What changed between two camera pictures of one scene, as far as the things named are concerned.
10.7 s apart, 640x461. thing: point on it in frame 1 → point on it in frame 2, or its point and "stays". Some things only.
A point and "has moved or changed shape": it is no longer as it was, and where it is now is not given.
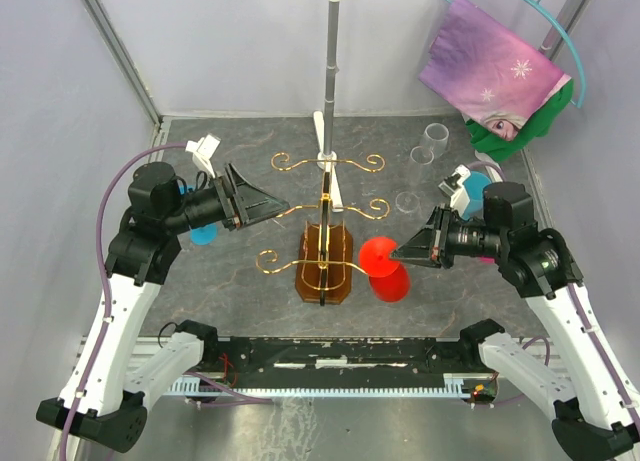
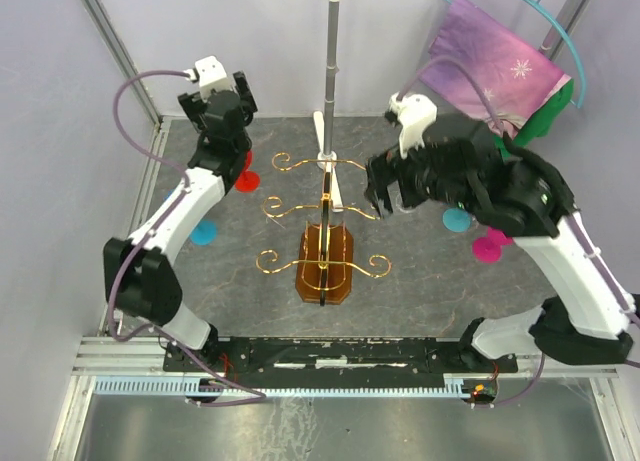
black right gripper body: x=452 y=237 → x=417 y=176
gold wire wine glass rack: x=324 y=253 stays
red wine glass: x=388 y=277 has moved or changed shape
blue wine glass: x=201 y=234 stays
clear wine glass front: x=407 y=201 stays
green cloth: x=541 y=123 stays
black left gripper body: x=230 y=209 → x=195 y=105
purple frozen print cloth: x=489 y=70 stays
